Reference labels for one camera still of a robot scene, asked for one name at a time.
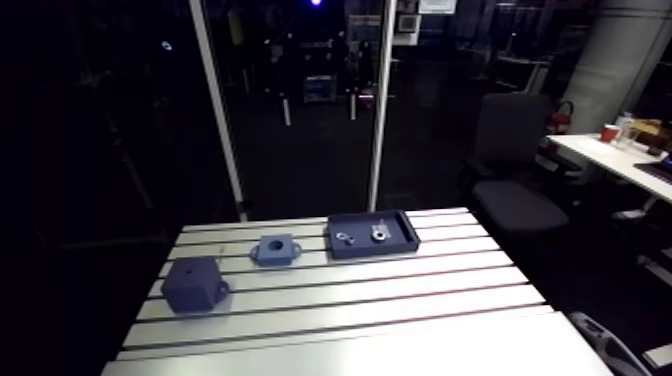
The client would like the dark blue-grey housing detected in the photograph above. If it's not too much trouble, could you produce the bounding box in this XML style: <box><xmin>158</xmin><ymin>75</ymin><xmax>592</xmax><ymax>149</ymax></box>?
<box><xmin>249</xmin><ymin>233</ymin><xmax>303</xmax><ymax>268</ymax></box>

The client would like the dark blue-grey tray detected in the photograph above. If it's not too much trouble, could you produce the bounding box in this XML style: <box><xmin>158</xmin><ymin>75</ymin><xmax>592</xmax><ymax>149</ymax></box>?
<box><xmin>325</xmin><ymin>209</ymin><xmax>422</xmax><ymax>261</ymax></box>

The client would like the dark blue-grey block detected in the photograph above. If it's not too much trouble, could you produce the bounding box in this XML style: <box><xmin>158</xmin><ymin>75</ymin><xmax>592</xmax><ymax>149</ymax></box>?
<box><xmin>159</xmin><ymin>255</ymin><xmax>231</xmax><ymax>315</ymax></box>

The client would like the black office chair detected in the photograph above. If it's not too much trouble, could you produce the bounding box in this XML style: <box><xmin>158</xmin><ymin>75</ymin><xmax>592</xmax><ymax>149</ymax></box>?
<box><xmin>458</xmin><ymin>92</ymin><xmax>571</xmax><ymax>235</ymax></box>

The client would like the red fire extinguisher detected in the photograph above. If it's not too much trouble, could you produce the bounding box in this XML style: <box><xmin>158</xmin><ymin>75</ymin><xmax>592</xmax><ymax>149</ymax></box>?
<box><xmin>547</xmin><ymin>100</ymin><xmax>575</xmax><ymax>136</ymax></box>

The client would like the white desk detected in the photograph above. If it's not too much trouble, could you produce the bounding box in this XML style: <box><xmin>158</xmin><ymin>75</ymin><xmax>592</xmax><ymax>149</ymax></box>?
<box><xmin>545</xmin><ymin>133</ymin><xmax>672</xmax><ymax>222</ymax></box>

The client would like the pale holed strip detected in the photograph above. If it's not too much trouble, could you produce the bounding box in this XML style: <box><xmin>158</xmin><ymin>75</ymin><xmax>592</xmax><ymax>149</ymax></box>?
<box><xmin>567</xmin><ymin>310</ymin><xmax>653</xmax><ymax>376</ymax></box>

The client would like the white post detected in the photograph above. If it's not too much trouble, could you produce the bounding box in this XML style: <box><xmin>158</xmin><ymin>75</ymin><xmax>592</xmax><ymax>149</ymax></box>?
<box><xmin>366</xmin><ymin>0</ymin><xmax>398</xmax><ymax>213</ymax></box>
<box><xmin>187</xmin><ymin>0</ymin><xmax>249</xmax><ymax>223</ymax></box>

